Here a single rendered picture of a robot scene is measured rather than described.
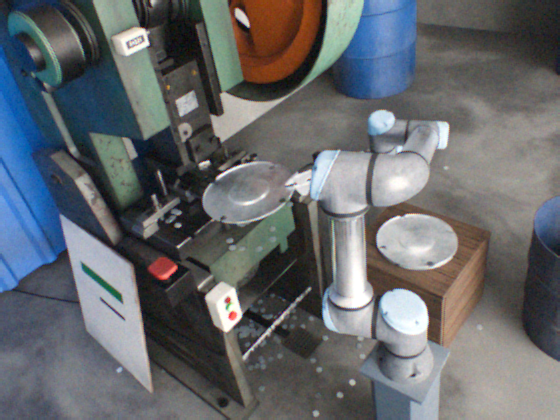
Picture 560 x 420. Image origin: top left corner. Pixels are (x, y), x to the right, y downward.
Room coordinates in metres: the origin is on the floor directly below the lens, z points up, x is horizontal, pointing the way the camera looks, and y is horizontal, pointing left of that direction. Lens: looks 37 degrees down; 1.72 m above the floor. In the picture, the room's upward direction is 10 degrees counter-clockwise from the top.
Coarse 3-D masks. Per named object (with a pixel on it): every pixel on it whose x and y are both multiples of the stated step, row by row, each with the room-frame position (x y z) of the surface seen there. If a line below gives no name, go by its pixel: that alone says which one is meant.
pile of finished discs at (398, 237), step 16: (384, 224) 1.53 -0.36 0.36; (400, 224) 1.51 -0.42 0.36; (416, 224) 1.50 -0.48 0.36; (432, 224) 1.48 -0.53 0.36; (384, 240) 1.44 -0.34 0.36; (400, 240) 1.42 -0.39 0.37; (416, 240) 1.40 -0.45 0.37; (432, 240) 1.39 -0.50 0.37; (448, 240) 1.38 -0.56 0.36; (384, 256) 1.36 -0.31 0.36; (400, 256) 1.34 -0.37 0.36; (416, 256) 1.33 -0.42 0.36; (432, 256) 1.32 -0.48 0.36; (448, 256) 1.30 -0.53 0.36
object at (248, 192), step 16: (224, 176) 1.41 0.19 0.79; (240, 176) 1.39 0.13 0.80; (256, 176) 1.37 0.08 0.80; (272, 176) 1.35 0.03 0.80; (288, 176) 1.33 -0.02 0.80; (208, 192) 1.34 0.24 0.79; (224, 192) 1.32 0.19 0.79; (240, 192) 1.30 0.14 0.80; (256, 192) 1.28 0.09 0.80; (272, 192) 1.27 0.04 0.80; (288, 192) 1.25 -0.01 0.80; (208, 208) 1.26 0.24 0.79; (224, 208) 1.24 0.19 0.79; (240, 208) 1.23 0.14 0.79; (256, 208) 1.21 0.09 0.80; (272, 208) 1.19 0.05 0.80
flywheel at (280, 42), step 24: (240, 0) 1.72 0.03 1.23; (264, 0) 1.65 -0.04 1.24; (288, 0) 1.58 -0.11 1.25; (312, 0) 1.47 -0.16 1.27; (264, 24) 1.66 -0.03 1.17; (288, 24) 1.59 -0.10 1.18; (312, 24) 1.48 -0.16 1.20; (240, 48) 1.76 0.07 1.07; (264, 48) 1.67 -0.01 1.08; (288, 48) 1.57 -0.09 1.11; (312, 48) 1.49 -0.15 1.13; (264, 72) 1.64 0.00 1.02; (288, 72) 1.56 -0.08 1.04
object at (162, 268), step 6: (162, 258) 1.10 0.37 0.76; (156, 264) 1.08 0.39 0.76; (162, 264) 1.08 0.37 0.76; (168, 264) 1.08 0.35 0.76; (174, 264) 1.07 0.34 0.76; (150, 270) 1.07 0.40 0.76; (156, 270) 1.06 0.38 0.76; (162, 270) 1.06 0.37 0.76; (168, 270) 1.05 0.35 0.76; (174, 270) 1.06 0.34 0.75; (156, 276) 1.05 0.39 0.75; (162, 276) 1.04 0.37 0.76; (168, 276) 1.07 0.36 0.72
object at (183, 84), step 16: (160, 64) 1.43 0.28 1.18; (176, 64) 1.44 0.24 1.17; (192, 64) 1.45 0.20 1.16; (176, 80) 1.40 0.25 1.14; (192, 80) 1.44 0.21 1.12; (176, 96) 1.39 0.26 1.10; (192, 96) 1.42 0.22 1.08; (176, 112) 1.38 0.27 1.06; (192, 112) 1.42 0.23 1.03; (208, 112) 1.46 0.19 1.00; (192, 128) 1.40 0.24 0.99; (208, 128) 1.41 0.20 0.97; (160, 144) 1.42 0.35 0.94; (176, 144) 1.36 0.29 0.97; (192, 144) 1.36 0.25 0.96; (208, 144) 1.40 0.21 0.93; (176, 160) 1.38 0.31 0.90; (192, 160) 1.36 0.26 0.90
